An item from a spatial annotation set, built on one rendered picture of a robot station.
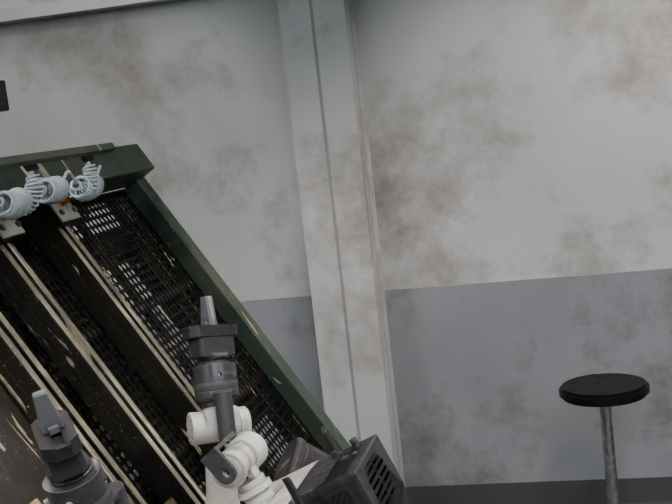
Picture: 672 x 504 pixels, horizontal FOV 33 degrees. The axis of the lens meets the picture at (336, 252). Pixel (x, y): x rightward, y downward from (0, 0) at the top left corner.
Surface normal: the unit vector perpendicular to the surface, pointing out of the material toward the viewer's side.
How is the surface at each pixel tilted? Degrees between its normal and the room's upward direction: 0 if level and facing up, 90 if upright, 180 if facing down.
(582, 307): 90
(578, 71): 90
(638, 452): 90
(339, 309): 90
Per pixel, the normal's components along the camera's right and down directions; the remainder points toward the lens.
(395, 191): -0.20, 0.15
